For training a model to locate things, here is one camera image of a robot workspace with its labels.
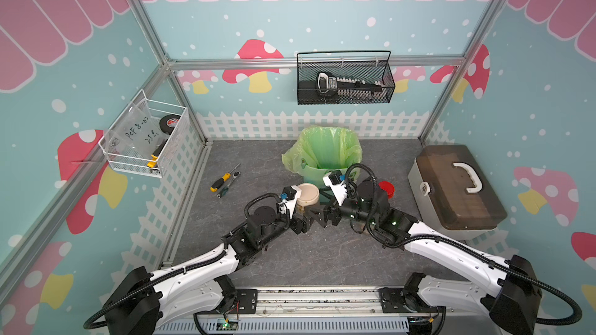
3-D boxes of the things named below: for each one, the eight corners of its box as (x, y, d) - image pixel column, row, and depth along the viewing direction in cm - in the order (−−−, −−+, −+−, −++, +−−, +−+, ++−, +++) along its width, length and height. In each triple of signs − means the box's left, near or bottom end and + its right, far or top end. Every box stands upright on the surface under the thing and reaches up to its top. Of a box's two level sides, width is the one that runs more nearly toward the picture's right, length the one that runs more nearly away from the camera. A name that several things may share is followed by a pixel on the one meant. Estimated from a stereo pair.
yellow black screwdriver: (210, 190, 104) (208, 187, 102) (237, 165, 113) (236, 161, 111) (214, 193, 103) (212, 190, 101) (241, 167, 112) (240, 164, 110)
